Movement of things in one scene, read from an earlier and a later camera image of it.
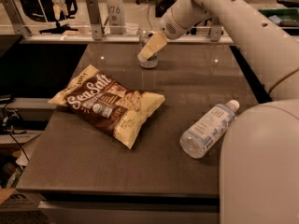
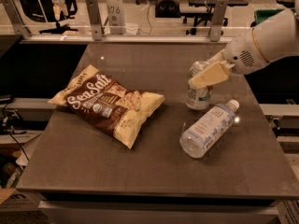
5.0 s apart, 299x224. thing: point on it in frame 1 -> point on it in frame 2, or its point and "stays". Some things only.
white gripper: (172, 25) -> (241, 51)
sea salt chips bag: (115, 110) stays
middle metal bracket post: (93, 12) stays
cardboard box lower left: (11, 200) stays
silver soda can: (152, 62) -> (198, 99)
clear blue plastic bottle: (197, 141) stays
